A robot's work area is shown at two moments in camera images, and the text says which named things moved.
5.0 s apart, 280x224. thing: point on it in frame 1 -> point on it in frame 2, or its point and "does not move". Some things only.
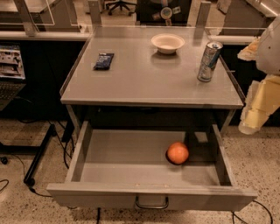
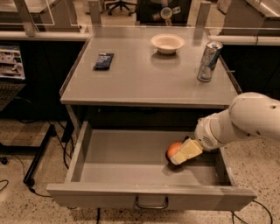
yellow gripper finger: (262, 99) -> (212, 131)
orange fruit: (177, 153) does not move
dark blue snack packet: (103, 61) does not move
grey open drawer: (129, 169) does not move
